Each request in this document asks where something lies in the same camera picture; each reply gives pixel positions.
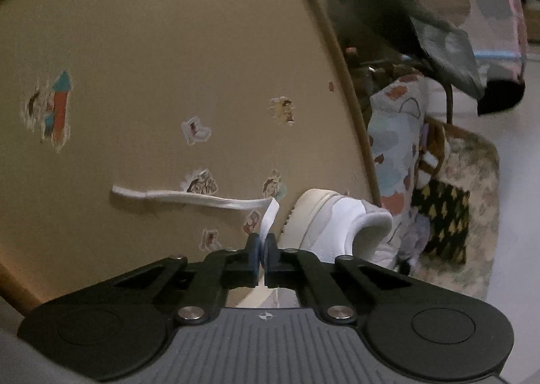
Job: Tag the black gold tree pillow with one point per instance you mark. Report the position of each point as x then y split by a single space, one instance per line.
443 219

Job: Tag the black hanging cloth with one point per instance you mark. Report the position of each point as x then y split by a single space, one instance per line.
502 97

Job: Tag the yellow cartoon sticker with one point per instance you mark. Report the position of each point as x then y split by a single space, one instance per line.
282 110

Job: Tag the floral sofa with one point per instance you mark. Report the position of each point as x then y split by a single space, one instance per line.
476 164

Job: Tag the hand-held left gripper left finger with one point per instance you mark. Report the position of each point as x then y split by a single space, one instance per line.
254 253

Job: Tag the rocket cartoon sticker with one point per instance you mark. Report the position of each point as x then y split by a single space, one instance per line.
48 110

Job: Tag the lavender clothes pile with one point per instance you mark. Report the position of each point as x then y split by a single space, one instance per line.
409 236

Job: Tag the heart patchwork quilt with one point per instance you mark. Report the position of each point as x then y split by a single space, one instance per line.
396 135

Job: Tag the white shoelace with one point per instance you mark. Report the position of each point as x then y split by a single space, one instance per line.
190 198

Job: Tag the black folding chair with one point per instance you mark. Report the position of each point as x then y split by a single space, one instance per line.
379 0

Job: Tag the white sneaker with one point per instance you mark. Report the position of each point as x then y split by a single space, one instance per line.
337 215

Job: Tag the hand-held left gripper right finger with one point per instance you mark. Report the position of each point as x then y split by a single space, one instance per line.
270 255

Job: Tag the colourful cartoon sticker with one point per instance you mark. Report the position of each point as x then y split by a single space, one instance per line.
274 183
252 221

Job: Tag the cartoon face sticker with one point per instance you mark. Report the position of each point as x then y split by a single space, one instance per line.
200 181

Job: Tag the brown striped bag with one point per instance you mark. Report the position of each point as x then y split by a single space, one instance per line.
434 143

